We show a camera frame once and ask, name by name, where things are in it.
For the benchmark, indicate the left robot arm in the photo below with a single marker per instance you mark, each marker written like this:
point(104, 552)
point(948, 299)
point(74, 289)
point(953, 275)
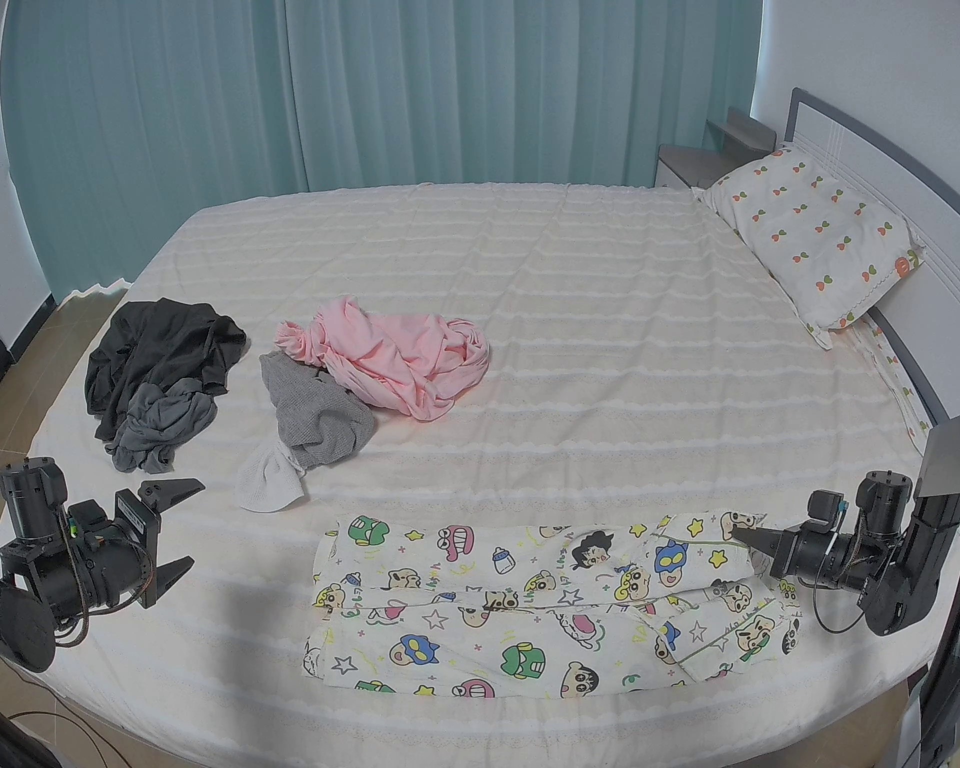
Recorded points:
point(34, 555)

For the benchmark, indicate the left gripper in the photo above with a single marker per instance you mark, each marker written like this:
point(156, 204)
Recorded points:
point(112, 570)

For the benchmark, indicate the blue-green curtain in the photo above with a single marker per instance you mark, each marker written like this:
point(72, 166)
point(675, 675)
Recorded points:
point(150, 135)
point(525, 82)

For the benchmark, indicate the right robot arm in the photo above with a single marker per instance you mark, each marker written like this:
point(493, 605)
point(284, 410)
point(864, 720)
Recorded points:
point(911, 555)

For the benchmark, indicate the bed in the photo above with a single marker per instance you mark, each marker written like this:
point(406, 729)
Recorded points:
point(600, 315)

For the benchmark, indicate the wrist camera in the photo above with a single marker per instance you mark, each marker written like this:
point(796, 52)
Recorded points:
point(88, 517)
point(823, 510)

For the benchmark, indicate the pink garment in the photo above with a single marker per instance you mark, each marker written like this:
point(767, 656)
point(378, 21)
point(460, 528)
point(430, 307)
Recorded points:
point(397, 356)

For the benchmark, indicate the dark grey garment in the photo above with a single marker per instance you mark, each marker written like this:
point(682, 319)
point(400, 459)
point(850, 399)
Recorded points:
point(161, 424)

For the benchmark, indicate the white printed pyjamas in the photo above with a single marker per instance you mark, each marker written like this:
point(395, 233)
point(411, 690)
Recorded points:
point(510, 622)

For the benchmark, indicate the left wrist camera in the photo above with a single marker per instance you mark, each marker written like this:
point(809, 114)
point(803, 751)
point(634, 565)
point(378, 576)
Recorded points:
point(88, 517)

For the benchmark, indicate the black garment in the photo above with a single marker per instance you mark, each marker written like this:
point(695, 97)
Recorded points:
point(154, 345)

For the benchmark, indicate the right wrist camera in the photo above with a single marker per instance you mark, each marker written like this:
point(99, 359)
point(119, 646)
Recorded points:
point(823, 510)

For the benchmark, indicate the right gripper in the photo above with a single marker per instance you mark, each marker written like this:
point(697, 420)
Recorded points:
point(806, 555)

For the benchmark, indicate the grey bedside table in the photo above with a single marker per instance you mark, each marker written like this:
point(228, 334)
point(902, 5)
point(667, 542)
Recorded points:
point(694, 161)

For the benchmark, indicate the white printed pillow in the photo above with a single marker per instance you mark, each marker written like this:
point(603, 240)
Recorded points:
point(896, 382)
point(814, 232)

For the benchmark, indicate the white garment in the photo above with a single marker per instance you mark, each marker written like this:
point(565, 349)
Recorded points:
point(270, 480)

